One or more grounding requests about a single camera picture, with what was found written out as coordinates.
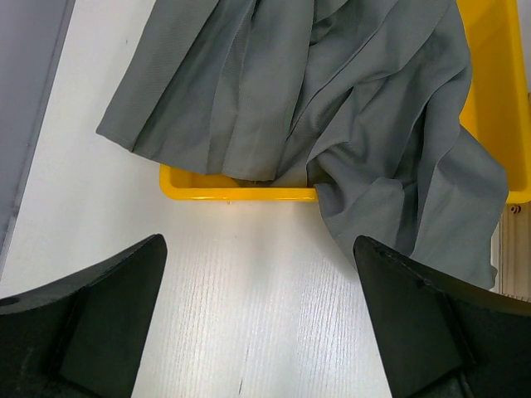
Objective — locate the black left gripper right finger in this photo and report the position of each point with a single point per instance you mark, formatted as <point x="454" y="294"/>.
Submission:
<point x="439" y="336"/>

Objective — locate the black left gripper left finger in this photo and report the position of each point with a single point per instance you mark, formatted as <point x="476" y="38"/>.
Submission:
<point x="83" y="335"/>

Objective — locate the grey pleated skirt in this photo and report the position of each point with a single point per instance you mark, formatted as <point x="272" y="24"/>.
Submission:
<point x="360" y="100"/>

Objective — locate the wooden clothes rack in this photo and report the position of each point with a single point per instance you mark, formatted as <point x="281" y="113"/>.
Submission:
<point x="512" y="248"/>

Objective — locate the yellow plastic tray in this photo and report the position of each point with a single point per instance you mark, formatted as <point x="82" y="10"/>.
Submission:
<point x="496" y="113"/>

